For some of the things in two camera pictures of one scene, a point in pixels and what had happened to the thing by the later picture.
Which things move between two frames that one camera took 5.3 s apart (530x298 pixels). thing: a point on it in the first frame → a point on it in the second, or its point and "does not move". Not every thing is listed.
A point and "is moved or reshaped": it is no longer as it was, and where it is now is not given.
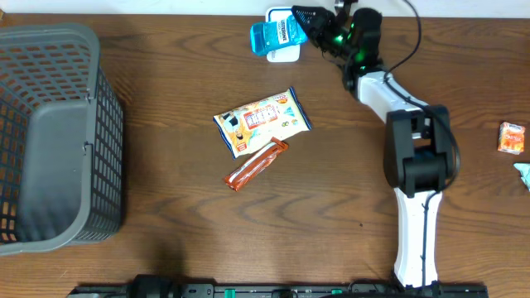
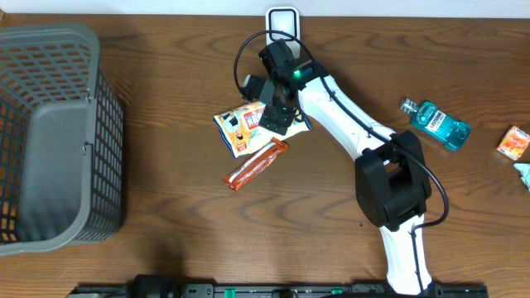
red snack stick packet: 248,172 does not move
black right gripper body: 334,40 → 275,113
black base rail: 329,290 does not move
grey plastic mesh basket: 61,140 does not move
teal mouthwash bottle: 267,36 is moved or reshaped
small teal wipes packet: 523,169 does not move
